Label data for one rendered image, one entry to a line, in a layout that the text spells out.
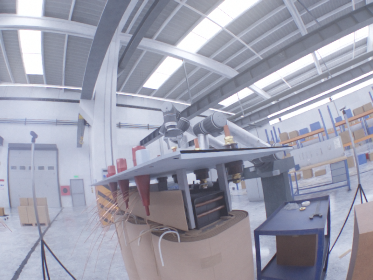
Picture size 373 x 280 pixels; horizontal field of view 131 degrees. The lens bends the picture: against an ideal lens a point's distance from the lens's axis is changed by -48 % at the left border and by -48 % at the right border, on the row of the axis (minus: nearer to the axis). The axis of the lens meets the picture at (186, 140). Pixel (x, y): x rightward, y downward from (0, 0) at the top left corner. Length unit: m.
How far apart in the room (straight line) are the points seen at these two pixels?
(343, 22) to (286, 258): 7.55
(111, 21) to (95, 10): 6.14
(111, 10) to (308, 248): 4.53
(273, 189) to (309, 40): 5.89
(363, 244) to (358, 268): 0.13
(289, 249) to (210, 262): 0.74
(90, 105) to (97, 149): 1.84
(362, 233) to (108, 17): 4.51
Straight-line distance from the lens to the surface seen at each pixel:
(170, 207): 0.74
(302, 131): 8.57
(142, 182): 0.75
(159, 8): 6.34
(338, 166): 4.86
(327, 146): 5.49
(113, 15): 4.05
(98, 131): 6.35
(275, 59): 7.37
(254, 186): 5.99
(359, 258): 0.90
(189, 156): 0.28
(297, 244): 1.27
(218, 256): 0.69
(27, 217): 7.11
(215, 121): 1.35
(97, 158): 6.08
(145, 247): 1.06
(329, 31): 7.52
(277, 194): 3.08
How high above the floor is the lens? 1.32
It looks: 13 degrees up
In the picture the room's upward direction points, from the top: 10 degrees counter-clockwise
